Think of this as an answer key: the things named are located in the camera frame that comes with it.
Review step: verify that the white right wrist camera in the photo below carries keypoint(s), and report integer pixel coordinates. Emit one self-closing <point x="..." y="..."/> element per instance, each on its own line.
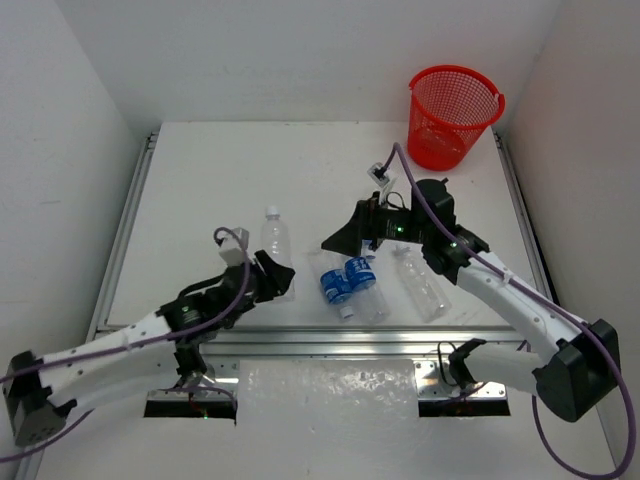
<point x="384" y="180"/>

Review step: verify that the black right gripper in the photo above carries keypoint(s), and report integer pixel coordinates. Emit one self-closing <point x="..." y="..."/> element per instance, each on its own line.
<point x="365" y="222"/>

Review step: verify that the aluminium table left rail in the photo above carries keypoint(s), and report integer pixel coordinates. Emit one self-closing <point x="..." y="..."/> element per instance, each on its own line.
<point x="116" y="257"/>

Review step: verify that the aluminium table rail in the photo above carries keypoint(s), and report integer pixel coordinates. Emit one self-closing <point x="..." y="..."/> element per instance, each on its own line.
<point x="541" y="276"/>
<point x="116" y="257"/>
<point x="351" y="342"/>

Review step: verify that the clear slim bottle white cap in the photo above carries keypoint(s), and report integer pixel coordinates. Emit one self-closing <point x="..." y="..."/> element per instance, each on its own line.
<point x="275" y="238"/>

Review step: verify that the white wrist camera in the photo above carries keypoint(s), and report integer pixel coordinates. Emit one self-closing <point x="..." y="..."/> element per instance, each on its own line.
<point x="384" y="180"/>
<point x="232" y="248"/>

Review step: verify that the blue label bottle inverted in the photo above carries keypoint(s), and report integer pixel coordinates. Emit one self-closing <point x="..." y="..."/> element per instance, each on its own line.
<point x="328" y="271"/>

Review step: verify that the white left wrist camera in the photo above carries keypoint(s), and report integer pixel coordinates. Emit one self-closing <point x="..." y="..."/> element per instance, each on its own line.
<point x="232" y="248"/>

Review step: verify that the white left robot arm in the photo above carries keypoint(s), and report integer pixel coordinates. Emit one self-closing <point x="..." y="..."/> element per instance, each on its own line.
<point x="159" y="351"/>

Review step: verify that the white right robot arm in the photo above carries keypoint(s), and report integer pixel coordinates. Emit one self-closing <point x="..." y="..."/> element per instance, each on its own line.
<point x="569" y="368"/>

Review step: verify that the blue label bottle Chinese text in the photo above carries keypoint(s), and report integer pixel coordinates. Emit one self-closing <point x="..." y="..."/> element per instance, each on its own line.
<point x="369" y="300"/>

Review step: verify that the clear unlabelled bottle white cap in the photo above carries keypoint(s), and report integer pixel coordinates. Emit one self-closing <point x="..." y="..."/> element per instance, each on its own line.
<point x="418" y="280"/>

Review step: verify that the aluminium table front rail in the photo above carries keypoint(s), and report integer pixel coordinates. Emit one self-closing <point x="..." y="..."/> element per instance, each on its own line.
<point x="351" y="342"/>

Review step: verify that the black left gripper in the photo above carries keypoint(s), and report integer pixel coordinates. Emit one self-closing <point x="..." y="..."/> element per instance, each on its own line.
<point x="259" y="279"/>

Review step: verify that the red mesh plastic bin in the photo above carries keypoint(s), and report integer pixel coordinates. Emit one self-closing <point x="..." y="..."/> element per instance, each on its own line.
<point x="451" y="97"/>

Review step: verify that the translucent plastic sheet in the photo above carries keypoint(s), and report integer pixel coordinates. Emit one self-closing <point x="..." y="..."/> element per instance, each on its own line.
<point x="340" y="392"/>

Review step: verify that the red cap bottle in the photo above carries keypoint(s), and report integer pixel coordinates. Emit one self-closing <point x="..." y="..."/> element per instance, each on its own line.
<point x="440" y="142"/>

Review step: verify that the aluminium table right rail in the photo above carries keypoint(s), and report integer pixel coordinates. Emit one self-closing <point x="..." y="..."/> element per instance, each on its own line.
<point x="541" y="276"/>

